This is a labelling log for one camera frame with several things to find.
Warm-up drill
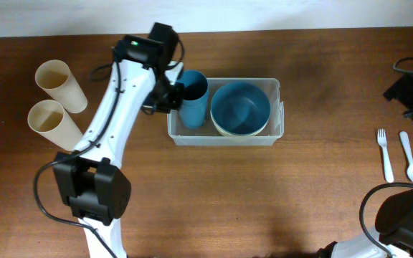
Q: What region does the cream cup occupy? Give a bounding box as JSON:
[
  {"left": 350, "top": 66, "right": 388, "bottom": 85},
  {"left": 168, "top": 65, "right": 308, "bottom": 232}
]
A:
[
  {"left": 27, "top": 100, "right": 82, "bottom": 151},
  {"left": 35, "top": 59, "right": 88, "bottom": 113}
]

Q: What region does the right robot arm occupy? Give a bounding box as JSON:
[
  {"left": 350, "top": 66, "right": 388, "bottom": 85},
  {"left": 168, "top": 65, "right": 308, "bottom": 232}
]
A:
[{"left": 316, "top": 74, "right": 413, "bottom": 258}]

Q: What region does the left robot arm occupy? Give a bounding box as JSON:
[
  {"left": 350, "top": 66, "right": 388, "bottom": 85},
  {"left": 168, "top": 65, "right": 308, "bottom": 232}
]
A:
[{"left": 49, "top": 23, "right": 184, "bottom": 257}]

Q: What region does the blue cup front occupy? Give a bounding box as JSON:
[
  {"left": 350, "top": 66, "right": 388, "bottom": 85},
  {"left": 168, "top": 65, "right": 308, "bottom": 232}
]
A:
[{"left": 177, "top": 70, "right": 209, "bottom": 107}]

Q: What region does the white plastic fork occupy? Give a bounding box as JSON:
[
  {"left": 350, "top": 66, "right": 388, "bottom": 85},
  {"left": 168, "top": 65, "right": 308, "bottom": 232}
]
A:
[{"left": 377, "top": 128, "right": 394, "bottom": 183}]

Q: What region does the blue bowl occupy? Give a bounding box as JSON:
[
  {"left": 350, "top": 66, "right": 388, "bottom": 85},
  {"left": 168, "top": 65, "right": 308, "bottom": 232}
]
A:
[{"left": 210, "top": 82, "right": 271, "bottom": 133}]

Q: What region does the clear plastic container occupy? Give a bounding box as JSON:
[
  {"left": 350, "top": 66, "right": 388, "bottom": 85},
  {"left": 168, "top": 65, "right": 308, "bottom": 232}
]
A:
[{"left": 167, "top": 78, "right": 285, "bottom": 146}]

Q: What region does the blue cup back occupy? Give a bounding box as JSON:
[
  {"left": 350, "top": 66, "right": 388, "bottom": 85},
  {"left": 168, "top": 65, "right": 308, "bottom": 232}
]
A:
[{"left": 179, "top": 100, "right": 207, "bottom": 129}]

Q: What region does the blue cup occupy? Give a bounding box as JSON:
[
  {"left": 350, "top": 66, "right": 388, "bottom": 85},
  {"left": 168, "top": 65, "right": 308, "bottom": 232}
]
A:
[
  {"left": 179, "top": 100, "right": 207, "bottom": 129},
  {"left": 177, "top": 70, "right": 209, "bottom": 107}
]

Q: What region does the white plastic spoon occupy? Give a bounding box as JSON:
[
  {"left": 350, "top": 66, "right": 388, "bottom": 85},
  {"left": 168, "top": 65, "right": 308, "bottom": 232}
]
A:
[{"left": 399, "top": 131, "right": 413, "bottom": 183}]

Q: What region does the cream bowl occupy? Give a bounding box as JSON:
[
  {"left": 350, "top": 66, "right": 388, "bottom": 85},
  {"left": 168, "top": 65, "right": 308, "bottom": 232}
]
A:
[
  {"left": 215, "top": 124, "right": 265, "bottom": 137},
  {"left": 210, "top": 114, "right": 269, "bottom": 134}
]

